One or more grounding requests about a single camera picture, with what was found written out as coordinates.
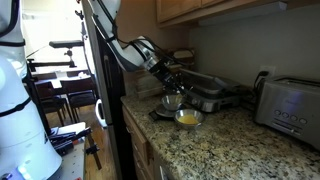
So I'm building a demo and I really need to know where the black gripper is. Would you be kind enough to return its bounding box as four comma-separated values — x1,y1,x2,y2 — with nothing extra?
147,58,189,96

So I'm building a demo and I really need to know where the small steel bowl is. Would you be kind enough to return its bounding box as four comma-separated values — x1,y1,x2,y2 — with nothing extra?
161,93,185,112

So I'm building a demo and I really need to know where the yellow sugar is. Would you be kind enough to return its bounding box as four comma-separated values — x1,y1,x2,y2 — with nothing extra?
177,114,200,126

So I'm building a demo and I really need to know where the stainless steel panini grill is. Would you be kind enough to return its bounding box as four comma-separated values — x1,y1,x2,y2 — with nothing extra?
179,68,242,114

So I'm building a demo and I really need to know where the dark wooden cutting board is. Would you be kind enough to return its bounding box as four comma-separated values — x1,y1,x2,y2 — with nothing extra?
134,49,196,100

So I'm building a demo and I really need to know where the black kitchen scale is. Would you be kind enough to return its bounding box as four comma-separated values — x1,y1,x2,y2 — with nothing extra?
148,103,185,122

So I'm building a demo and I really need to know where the black refrigerator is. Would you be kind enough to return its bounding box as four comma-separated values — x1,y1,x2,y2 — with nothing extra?
81,0,138,180

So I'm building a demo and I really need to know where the wooden lower cabinet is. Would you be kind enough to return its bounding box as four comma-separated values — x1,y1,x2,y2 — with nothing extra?
121,104,156,180

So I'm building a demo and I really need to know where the wooden cabinet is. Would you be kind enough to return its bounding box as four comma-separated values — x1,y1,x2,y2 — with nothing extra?
121,104,156,180
155,0,320,28

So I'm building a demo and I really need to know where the black power plug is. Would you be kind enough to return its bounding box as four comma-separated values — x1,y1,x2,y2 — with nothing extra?
252,70,270,93

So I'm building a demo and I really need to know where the stainless steel dishwasher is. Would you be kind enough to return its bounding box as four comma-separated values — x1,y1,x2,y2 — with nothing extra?
153,155,175,180

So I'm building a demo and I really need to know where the wooden upper cabinet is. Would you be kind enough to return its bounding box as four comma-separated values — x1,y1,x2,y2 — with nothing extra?
155,0,320,28

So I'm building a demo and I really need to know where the dark dining chair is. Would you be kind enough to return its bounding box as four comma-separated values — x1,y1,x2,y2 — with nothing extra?
59,76,98,123
34,80,73,127

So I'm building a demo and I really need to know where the black clamp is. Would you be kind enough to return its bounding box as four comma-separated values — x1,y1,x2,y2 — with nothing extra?
84,132,103,171

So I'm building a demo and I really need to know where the stainless steel toaster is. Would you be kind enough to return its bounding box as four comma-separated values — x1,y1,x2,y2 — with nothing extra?
253,75,320,151

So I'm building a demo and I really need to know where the black tool case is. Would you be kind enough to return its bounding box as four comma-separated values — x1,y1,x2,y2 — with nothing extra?
47,126,93,157

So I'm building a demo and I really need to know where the dark dining table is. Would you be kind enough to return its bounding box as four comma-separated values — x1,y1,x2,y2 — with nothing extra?
27,70,98,98

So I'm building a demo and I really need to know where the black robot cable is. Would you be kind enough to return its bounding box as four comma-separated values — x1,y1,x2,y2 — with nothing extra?
96,0,181,68

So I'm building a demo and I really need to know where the white round ring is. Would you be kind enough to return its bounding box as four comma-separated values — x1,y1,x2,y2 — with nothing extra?
94,98,109,129

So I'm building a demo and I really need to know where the white wall outlet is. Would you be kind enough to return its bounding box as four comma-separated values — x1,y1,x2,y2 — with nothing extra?
259,64,277,78

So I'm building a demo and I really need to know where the black stereo camera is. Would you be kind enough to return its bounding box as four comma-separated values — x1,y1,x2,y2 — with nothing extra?
48,39,85,50

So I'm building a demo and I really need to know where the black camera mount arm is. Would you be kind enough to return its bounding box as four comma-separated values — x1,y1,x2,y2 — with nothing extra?
25,47,78,69

